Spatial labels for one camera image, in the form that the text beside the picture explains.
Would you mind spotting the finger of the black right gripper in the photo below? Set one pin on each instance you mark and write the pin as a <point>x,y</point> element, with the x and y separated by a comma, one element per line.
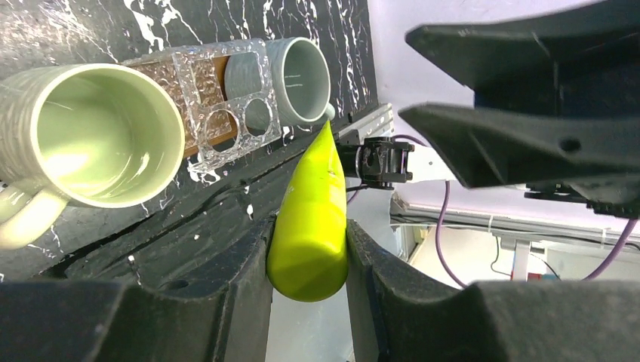
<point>547,49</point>
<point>489,147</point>

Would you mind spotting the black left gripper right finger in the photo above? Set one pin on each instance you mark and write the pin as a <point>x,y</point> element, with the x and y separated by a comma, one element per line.
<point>397,313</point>

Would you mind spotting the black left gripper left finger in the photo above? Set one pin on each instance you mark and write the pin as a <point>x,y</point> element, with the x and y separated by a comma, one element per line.
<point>218,312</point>

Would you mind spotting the green toothpaste tube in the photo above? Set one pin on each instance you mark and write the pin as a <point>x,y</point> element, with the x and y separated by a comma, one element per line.
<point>307,258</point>

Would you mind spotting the grey ceramic mug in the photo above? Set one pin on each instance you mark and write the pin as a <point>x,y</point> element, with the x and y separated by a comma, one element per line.
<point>300,79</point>

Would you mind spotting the light green ceramic mug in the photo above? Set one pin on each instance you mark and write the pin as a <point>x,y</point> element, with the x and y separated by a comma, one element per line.
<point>88,135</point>

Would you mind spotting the clear plastic holder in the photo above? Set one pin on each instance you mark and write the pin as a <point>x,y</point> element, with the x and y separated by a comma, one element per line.
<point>245,142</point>

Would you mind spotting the oval wooden tray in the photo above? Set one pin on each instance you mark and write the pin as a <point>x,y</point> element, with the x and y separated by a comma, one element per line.
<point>195,84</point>

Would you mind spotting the aluminium frame rail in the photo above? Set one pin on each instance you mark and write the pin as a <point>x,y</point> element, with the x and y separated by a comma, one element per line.
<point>427,167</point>

